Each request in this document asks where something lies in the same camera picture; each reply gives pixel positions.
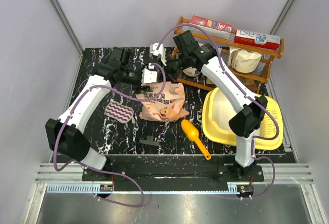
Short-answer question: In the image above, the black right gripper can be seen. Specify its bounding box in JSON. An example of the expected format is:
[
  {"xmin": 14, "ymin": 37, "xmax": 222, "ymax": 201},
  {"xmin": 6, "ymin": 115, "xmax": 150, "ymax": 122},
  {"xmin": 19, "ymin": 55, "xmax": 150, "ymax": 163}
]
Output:
[{"xmin": 157, "ymin": 52, "xmax": 189, "ymax": 83}]

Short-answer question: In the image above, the pink cat litter bag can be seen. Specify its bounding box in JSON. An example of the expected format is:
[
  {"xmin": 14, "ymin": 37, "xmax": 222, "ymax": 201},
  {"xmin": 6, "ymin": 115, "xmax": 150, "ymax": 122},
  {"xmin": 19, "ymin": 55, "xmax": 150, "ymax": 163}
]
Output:
[{"xmin": 139, "ymin": 82, "xmax": 189, "ymax": 122}]

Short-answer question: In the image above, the yellow plastic litter scoop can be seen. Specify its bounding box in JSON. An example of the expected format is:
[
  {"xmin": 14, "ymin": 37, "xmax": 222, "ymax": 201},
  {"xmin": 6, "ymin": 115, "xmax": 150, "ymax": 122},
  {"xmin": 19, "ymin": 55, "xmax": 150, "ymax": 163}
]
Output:
[{"xmin": 181, "ymin": 120, "xmax": 211, "ymax": 160}]

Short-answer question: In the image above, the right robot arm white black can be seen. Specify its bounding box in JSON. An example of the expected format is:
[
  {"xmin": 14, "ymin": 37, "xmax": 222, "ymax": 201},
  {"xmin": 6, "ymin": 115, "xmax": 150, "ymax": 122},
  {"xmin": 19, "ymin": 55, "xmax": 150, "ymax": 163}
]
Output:
[{"xmin": 167, "ymin": 30, "xmax": 268, "ymax": 181}]

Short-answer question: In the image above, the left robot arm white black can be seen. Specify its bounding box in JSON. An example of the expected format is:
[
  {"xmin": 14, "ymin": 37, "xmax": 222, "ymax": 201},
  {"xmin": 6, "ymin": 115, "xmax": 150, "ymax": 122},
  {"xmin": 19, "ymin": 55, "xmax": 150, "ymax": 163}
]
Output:
[{"xmin": 45, "ymin": 47, "xmax": 141, "ymax": 181}]

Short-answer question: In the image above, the red 3D toothpaste box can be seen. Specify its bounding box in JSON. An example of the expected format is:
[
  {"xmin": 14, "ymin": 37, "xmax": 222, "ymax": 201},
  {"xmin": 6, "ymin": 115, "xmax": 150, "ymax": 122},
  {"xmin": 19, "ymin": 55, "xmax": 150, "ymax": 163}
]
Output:
[{"xmin": 189, "ymin": 15, "xmax": 233, "ymax": 40}]

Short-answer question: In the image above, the yellow litter box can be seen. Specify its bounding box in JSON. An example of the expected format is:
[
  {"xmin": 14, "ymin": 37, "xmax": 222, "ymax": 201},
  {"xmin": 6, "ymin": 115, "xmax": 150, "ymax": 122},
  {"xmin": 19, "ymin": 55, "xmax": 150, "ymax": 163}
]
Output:
[{"xmin": 202, "ymin": 88, "xmax": 283, "ymax": 150}]

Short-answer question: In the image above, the red white R+O box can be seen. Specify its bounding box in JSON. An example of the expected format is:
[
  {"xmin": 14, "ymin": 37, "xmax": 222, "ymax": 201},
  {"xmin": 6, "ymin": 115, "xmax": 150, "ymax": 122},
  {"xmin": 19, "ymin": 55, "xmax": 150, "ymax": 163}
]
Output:
[{"xmin": 234, "ymin": 29, "xmax": 281, "ymax": 50}]

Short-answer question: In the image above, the wooden two-tier shelf rack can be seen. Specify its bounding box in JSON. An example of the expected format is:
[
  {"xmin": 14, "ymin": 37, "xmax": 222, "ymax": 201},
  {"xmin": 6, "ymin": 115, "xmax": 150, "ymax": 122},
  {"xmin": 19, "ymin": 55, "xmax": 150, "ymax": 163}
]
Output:
[{"xmin": 170, "ymin": 16, "xmax": 285, "ymax": 92}]

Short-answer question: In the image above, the purple wavy striped sponge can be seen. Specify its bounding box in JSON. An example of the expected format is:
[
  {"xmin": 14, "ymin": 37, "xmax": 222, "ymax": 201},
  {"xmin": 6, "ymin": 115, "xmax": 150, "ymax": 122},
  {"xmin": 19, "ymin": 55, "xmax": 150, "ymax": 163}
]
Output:
[{"xmin": 104, "ymin": 101, "xmax": 134, "ymax": 124}]

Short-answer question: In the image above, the grey metal scraper blade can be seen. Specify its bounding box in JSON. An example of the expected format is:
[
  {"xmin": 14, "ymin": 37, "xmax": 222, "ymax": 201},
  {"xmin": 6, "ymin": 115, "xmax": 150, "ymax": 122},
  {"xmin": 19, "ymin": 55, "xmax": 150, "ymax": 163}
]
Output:
[{"xmin": 139, "ymin": 136, "xmax": 159, "ymax": 146}]

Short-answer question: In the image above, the beige tissue pack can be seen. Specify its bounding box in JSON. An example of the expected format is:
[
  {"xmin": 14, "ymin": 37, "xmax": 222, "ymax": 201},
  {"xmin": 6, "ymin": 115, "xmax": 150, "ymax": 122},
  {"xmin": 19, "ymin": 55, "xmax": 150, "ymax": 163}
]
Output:
[{"xmin": 228, "ymin": 46, "xmax": 262, "ymax": 73}]

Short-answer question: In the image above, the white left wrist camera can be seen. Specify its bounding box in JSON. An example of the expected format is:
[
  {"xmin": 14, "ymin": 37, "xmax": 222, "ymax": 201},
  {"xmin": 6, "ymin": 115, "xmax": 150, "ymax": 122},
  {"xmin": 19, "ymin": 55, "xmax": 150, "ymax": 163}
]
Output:
[{"xmin": 141, "ymin": 63, "xmax": 158, "ymax": 85}]

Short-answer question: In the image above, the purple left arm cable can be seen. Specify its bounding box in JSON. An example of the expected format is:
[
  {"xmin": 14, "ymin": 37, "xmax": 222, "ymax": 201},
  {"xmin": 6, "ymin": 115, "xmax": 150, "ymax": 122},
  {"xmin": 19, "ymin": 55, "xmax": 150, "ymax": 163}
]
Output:
[{"xmin": 52, "ymin": 63, "xmax": 166, "ymax": 207}]

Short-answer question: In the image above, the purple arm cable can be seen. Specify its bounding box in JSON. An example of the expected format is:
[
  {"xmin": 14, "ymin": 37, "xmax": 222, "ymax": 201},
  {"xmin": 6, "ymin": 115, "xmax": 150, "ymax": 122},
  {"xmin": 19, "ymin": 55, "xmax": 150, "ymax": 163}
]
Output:
[
  {"xmin": 157, "ymin": 23, "xmax": 280, "ymax": 199},
  {"xmin": 52, "ymin": 63, "xmax": 166, "ymax": 207}
]

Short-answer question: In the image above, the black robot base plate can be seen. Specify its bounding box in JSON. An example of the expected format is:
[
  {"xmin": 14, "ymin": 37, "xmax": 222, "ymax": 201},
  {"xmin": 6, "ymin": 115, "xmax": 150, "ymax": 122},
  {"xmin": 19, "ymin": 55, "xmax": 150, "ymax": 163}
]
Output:
[{"xmin": 81, "ymin": 163, "xmax": 265, "ymax": 182}]

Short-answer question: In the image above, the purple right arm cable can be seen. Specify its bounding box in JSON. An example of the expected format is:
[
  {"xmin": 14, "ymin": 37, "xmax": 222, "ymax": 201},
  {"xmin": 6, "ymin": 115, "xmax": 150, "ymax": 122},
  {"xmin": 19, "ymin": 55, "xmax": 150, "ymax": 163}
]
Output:
[{"xmin": 157, "ymin": 23, "xmax": 280, "ymax": 199}]

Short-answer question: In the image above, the aluminium frame rail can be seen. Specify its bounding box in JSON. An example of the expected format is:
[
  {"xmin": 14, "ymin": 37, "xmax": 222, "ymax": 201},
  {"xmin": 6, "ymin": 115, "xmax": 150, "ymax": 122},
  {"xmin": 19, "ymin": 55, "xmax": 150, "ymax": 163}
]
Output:
[{"xmin": 35, "ymin": 163, "xmax": 314, "ymax": 184}]

